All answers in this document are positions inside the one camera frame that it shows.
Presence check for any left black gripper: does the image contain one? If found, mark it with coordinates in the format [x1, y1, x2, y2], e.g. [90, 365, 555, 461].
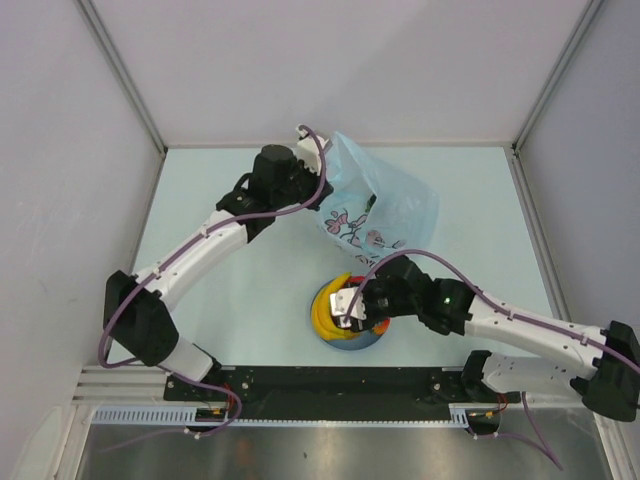
[271, 156, 333, 212]

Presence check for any yellow fake banana bunch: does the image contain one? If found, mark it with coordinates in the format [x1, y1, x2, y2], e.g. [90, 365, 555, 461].
[311, 272, 358, 342]

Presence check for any blue round plate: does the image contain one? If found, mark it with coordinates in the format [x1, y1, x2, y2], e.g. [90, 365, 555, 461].
[307, 282, 389, 352]

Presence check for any red fake apple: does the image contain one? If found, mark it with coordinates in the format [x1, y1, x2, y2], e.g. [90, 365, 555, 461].
[347, 276, 365, 287]

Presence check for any blue cartoon plastic bag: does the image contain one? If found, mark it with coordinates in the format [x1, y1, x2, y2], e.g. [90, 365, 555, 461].
[316, 132, 439, 267]

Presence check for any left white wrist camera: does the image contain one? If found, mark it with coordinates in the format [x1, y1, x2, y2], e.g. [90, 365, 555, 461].
[294, 125, 322, 176]

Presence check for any aluminium corner post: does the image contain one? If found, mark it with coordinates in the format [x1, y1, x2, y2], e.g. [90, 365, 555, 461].
[74, 0, 168, 157]
[511, 0, 608, 155]

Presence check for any grey slotted cable duct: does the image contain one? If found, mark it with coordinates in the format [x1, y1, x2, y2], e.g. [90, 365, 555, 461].
[91, 405, 481, 429]

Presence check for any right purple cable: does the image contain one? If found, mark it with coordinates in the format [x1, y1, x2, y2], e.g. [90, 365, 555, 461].
[344, 249, 640, 471]

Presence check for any right aluminium side rail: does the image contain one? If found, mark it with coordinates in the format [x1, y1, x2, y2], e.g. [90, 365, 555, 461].
[505, 146, 572, 323]

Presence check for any right aluminium corner post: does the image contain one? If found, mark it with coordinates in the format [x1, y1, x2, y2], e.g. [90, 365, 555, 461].
[511, 0, 608, 155]

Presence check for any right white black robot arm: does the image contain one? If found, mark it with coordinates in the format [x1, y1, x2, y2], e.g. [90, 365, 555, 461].
[330, 250, 639, 422]

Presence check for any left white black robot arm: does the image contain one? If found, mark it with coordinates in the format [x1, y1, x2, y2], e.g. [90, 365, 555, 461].
[99, 135, 333, 400]

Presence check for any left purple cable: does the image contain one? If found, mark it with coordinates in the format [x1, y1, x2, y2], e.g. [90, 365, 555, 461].
[97, 124, 334, 451]

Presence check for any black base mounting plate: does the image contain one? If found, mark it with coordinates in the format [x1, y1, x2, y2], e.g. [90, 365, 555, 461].
[164, 365, 521, 422]

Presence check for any left aluminium corner post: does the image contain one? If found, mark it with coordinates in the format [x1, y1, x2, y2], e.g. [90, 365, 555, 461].
[74, 0, 168, 157]

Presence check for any orange red fake peach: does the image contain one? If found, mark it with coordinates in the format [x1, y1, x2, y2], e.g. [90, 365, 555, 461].
[371, 319, 391, 336]

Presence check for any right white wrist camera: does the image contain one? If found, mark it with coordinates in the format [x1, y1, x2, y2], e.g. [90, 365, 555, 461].
[329, 286, 366, 332]

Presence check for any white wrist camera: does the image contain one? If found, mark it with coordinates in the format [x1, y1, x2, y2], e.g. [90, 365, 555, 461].
[294, 125, 322, 176]
[329, 286, 366, 332]

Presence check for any purple cable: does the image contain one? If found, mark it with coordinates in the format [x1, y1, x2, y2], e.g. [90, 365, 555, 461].
[344, 249, 640, 471]
[97, 124, 334, 451]

